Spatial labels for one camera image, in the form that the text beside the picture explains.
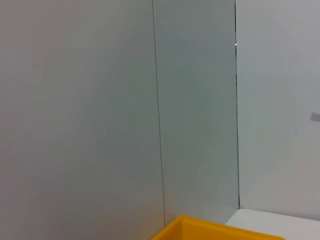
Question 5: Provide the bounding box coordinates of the yellow plastic bin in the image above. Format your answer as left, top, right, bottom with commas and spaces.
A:
149, 214, 286, 240

